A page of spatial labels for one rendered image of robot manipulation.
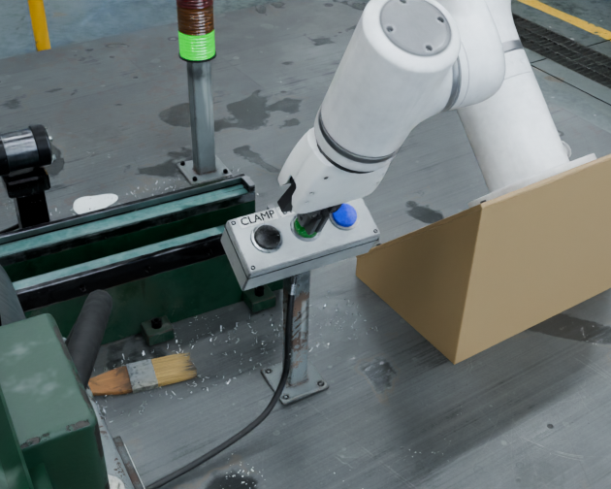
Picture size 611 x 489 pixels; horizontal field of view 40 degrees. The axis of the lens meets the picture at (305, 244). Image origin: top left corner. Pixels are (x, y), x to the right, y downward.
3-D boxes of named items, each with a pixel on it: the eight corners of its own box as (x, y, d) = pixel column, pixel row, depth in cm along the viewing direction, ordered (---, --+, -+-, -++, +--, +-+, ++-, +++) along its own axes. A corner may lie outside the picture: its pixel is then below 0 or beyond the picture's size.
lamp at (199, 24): (185, 39, 137) (183, 12, 134) (173, 25, 141) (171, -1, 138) (219, 32, 139) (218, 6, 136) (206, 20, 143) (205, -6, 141)
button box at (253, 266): (241, 292, 96) (250, 273, 92) (218, 240, 99) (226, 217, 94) (369, 253, 103) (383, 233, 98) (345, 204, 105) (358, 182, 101)
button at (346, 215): (335, 234, 98) (339, 227, 97) (325, 212, 99) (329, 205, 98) (357, 228, 99) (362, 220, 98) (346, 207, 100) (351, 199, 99)
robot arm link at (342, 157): (387, 74, 81) (376, 93, 84) (305, 91, 78) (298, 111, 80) (426, 146, 78) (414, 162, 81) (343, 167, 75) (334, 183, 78)
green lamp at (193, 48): (187, 64, 139) (185, 39, 137) (175, 50, 144) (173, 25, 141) (220, 58, 142) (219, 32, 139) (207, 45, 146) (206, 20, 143)
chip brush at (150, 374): (42, 414, 108) (41, 410, 107) (38, 387, 111) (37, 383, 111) (199, 378, 113) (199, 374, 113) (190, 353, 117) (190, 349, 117)
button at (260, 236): (257, 257, 94) (261, 250, 93) (247, 234, 95) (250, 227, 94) (281, 250, 95) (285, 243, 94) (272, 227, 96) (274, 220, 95)
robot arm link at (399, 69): (392, 74, 81) (306, 90, 78) (445, -25, 70) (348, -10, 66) (430, 145, 78) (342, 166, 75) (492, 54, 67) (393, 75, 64)
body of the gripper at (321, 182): (386, 90, 83) (352, 151, 93) (294, 111, 79) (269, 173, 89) (419, 152, 81) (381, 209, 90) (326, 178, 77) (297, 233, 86)
